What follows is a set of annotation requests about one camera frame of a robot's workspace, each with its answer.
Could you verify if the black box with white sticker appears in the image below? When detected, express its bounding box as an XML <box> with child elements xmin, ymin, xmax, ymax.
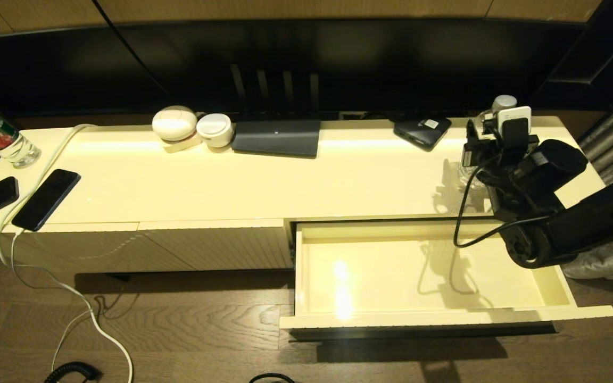
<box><xmin>393</xmin><ymin>116</ymin><xmax>452</xmax><ymax>153</ymax></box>

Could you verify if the water bottle with green-red label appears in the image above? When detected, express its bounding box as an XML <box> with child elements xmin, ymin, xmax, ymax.
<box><xmin>0</xmin><ymin>92</ymin><xmax>42</xmax><ymax>169</ymax></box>

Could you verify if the dark wooden wall frame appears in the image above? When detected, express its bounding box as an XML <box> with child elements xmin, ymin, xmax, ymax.
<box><xmin>530</xmin><ymin>0</ymin><xmax>613</xmax><ymax>112</ymax></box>

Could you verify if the cream drawer with black handle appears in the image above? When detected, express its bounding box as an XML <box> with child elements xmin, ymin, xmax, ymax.
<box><xmin>280</xmin><ymin>219</ymin><xmax>613</xmax><ymax>341</ymax></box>

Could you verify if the thick white power cable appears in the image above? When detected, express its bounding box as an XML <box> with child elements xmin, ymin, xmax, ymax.
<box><xmin>0</xmin><ymin>123</ymin><xmax>134</xmax><ymax>383</ymax></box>

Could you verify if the black flat television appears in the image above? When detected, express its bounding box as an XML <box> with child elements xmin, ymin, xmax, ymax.
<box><xmin>0</xmin><ymin>20</ymin><xmax>584</xmax><ymax>119</ymax></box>

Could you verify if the cream ribbed cabinet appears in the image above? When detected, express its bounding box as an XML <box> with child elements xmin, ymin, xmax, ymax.
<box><xmin>0</xmin><ymin>116</ymin><xmax>608</xmax><ymax>276</ymax></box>

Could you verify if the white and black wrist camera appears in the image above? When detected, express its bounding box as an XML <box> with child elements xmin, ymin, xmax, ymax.
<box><xmin>494</xmin><ymin>105</ymin><xmax>533</xmax><ymax>155</ymax></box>

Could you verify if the white oval speaker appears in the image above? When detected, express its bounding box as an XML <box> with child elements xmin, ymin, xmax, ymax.
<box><xmin>152</xmin><ymin>106</ymin><xmax>197</xmax><ymax>143</ymax></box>

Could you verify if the dark grey flat router box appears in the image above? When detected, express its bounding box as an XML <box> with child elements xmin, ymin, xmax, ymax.
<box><xmin>231</xmin><ymin>119</ymin><xmax>321</xmax><ymax>160</ymax></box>

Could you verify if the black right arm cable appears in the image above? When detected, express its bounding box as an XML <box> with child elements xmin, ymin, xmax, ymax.
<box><xmin>453</xmin><ymin>154</ymin><xmax>552</xmax><ymax>249</ymax></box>

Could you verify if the black coiled cable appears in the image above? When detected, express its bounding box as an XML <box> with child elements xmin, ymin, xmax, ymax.
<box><xmin>44</xmin><ymin>362</ymin><xmax>102</xmax><ymax>383</ymax></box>

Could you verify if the thin white charging cable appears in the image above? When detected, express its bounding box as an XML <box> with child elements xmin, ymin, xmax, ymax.
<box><xmin>11</xmin><ymin>229</ymin><xmax>94</xmax><ymax>373</ymax></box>

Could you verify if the clear bottle with grey cap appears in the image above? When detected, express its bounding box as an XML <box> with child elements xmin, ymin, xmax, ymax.
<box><xmin>458</xmin><ymin>95</ymin><xmax>520</xmax><ymax>189</ymax></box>

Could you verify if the white round jar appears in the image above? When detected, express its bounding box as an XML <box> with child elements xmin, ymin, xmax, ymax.
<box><xmin>196</xmin><ymin>114</ymin><xmax>234</xmax><ymax>149</ymax></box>

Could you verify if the thin black wall cable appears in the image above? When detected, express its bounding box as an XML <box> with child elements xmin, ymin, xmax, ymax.
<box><xmin>93</xmin><ymin>0</ymin><xmax>174</xmax><ymax>102</ymax></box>

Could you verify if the black cable loop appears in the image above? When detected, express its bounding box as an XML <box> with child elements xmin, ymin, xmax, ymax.
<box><xmin>248</xmin><ymin>373</ymin><xmax>296</xmax><ymax>383</ymax></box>

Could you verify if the black smartphone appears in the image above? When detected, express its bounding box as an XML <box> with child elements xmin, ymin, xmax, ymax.
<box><xmin>11</xmin><ymin>169</ymin><xmax>81</xmax><ymax>232</ymax></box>

